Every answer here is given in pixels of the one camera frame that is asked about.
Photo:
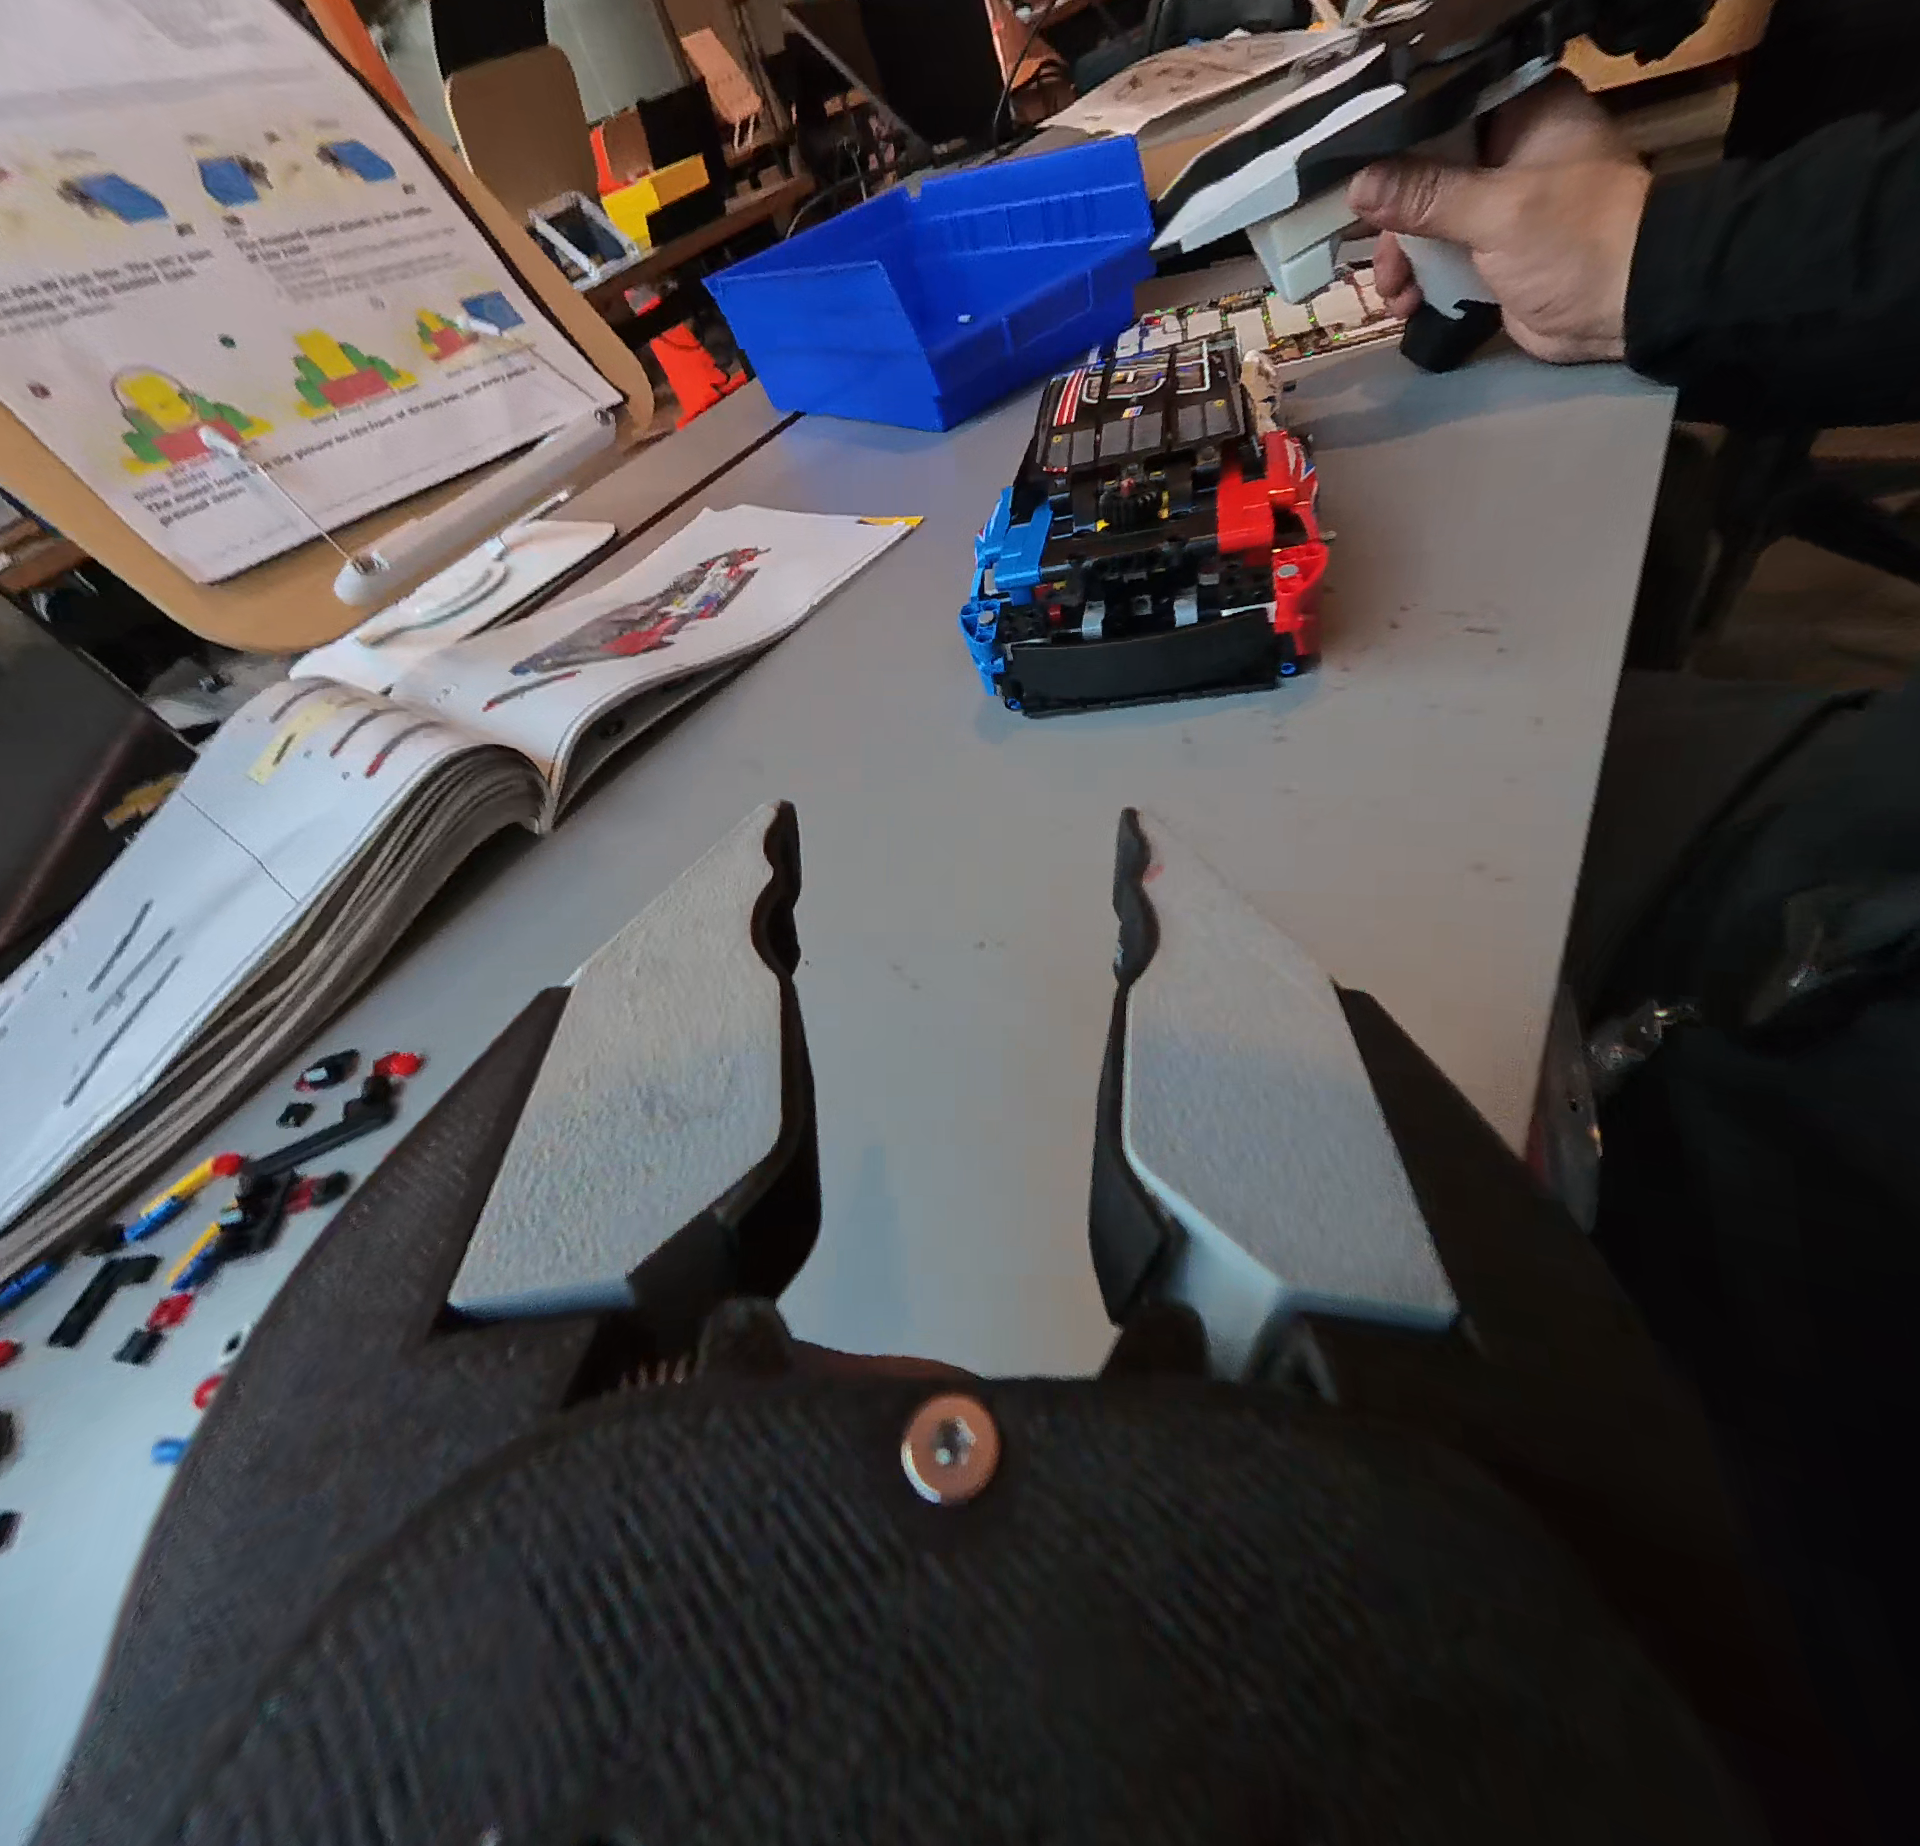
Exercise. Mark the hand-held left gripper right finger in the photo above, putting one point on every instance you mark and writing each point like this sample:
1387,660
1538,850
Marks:
1275,1125

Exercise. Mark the orange cone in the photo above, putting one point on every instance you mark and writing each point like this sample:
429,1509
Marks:
693,376

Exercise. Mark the toy brick car model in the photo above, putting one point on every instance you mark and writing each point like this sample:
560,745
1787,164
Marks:
1140,660

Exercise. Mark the white paper sheet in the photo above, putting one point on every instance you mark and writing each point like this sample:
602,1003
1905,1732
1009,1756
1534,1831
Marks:
1186,85

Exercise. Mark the black toy set box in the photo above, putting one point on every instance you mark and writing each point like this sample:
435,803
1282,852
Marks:
75,766

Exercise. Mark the blue plastic bin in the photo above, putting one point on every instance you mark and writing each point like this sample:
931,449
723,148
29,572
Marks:
900,330

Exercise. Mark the yellow box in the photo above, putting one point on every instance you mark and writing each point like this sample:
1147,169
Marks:
661,204

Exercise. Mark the person's right forearm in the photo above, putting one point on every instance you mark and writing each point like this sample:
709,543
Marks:
1770,271

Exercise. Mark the person's dark clothing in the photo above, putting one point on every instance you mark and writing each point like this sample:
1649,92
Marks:
1770,1276

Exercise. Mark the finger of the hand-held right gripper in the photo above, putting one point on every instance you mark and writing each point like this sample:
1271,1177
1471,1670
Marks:
1291,175
1321,76

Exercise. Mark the instruction booklet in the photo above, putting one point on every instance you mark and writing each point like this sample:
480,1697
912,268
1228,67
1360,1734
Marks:
301,826

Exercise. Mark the holographic sticker sheet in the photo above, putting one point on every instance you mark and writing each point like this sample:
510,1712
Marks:
1335,320

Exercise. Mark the person's right hand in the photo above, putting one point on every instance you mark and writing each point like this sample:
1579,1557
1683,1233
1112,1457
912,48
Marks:
1560,226

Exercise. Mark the small brick pieces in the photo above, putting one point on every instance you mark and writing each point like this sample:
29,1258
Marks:
263,1210

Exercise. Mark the neighbouring wooden-edged table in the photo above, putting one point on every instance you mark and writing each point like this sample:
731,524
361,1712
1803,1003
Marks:
1680,38

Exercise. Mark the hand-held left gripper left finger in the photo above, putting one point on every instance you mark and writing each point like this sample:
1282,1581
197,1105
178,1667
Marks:
646,1110

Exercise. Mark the black office chair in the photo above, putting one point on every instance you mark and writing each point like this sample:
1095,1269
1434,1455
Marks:
1800,511

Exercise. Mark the instruction board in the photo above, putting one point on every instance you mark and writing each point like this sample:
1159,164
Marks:
226,226

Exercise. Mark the white board stand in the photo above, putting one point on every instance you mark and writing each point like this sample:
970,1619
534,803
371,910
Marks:
496,564

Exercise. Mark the clear acrylic stand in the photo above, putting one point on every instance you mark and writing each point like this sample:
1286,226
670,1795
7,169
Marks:
578,234

